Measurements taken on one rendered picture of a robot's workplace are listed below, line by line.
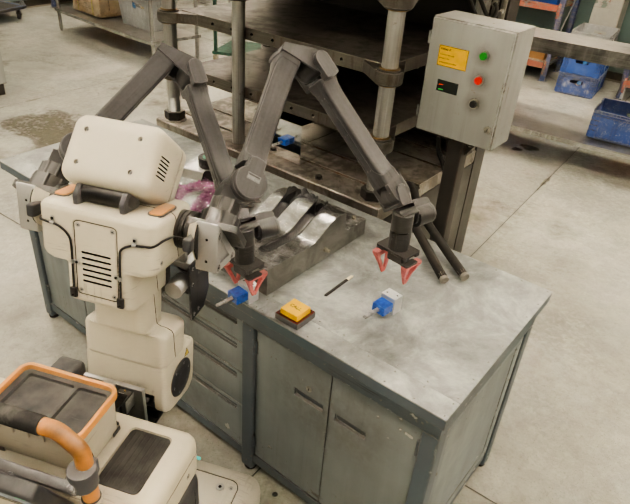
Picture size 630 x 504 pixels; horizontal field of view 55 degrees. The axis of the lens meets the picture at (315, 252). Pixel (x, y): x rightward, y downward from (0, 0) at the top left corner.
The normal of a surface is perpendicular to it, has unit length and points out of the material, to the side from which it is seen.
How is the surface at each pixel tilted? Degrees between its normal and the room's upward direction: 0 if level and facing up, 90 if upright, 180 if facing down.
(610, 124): 92
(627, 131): 93
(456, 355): 0
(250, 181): 51
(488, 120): 90
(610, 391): 0
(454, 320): 0
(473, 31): 90
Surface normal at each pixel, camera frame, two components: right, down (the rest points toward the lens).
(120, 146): -0.17, -0.20
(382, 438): -0.62, 0.38
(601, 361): 0.07, -0.84
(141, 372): -0.27, 0.37
